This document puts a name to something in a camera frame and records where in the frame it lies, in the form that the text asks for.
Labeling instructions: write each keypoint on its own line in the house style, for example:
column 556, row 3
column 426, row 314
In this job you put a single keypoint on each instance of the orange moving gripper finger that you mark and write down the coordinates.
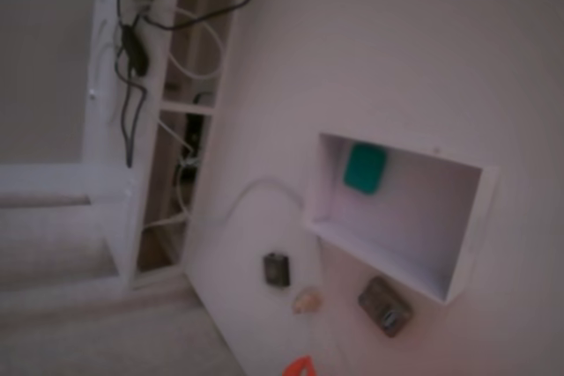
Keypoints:
column 294, row 368

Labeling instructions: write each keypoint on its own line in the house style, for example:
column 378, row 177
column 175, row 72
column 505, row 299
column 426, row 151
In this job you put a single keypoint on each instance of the white cardboard bin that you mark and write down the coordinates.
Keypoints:
column 396, row 226

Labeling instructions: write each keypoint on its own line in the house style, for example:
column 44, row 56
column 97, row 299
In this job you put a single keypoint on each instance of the orange fixed gripper finger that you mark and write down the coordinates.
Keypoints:
column 310, row 368

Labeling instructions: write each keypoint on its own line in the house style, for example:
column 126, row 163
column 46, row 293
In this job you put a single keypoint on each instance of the black box with clear lid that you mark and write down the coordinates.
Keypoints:
column 276, row 269
column 385, row 307

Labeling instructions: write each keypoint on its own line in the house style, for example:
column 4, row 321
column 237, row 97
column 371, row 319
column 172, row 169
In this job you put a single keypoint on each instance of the green cube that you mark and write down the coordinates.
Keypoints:
column 365, row 168

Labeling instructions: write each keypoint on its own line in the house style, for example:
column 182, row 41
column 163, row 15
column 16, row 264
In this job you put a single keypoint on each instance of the white shelf frame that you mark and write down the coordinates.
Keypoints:
column 110, row 129

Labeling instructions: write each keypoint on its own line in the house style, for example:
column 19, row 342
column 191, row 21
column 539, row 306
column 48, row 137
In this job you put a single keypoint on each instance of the beige stone figurine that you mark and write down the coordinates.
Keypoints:
column 307, row 300

